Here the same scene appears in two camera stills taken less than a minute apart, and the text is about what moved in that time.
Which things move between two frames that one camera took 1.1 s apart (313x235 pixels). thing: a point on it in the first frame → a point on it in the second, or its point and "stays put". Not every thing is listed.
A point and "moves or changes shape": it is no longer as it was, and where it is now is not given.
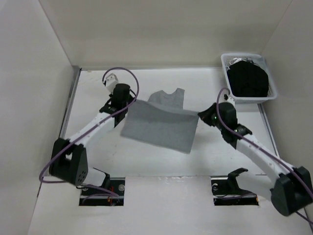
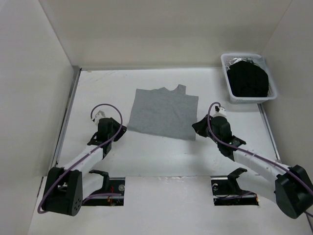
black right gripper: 205,115 → 199,126
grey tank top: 162,121 moves or changes shape
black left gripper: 131,99 → 122,131
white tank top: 236,59 stays put
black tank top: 247,79 stays put
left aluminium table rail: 76,72 stays put
